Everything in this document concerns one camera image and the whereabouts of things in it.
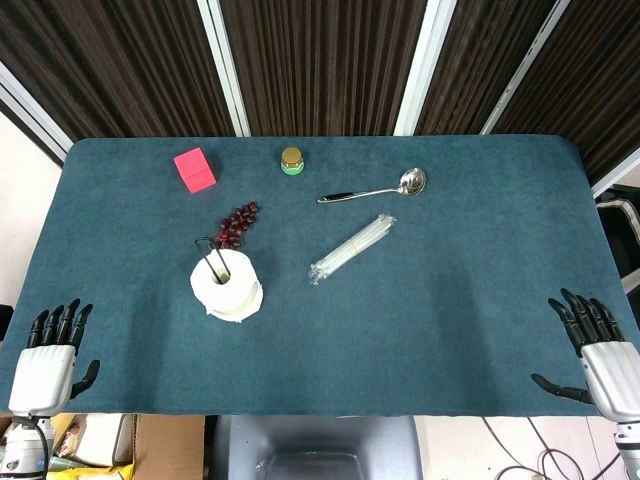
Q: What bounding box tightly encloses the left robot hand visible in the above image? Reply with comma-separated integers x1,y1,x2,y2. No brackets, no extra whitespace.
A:
8,298,101,418

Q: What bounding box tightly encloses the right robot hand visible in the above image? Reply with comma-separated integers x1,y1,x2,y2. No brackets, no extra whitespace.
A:
530,288,640,420

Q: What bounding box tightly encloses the white toilet paper roll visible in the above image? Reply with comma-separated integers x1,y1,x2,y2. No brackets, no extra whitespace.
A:
189,248,265,324

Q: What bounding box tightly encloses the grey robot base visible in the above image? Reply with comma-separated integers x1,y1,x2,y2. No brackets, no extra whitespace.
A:
212,414,422,480

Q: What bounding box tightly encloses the black chair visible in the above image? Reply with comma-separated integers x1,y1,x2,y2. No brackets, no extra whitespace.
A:
595,183,640,295

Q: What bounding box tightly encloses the brown cardboard box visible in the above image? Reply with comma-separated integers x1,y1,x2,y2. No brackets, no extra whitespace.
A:
112,413,206,480

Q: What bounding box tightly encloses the dark red grape bunch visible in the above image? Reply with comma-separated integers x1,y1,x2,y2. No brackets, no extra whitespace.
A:
214,201,262,250

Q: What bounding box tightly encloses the pink cube block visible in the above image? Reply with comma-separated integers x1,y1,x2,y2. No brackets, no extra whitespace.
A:
173,147,218,194

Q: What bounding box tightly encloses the bundle of clear straws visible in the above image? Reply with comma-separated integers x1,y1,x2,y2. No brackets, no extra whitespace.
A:
308,213,398,287

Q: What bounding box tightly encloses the blue-green table cloth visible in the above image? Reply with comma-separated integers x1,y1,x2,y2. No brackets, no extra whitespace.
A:
0,133,640,418

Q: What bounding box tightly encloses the silver metal ladle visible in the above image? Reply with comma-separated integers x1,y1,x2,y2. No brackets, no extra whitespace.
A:
316,167,428,204

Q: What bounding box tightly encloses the green jar with gold lid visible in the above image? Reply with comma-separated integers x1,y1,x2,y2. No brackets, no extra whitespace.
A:
279,146,307,176

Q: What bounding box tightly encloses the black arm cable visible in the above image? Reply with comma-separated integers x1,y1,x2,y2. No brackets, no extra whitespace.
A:
19,415,51,480

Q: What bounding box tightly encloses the black cable on floor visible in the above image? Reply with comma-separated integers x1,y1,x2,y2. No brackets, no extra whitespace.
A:
480,416,621,480

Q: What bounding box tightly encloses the black wire roll holder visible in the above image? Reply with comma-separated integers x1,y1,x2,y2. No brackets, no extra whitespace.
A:
194,236,233,282

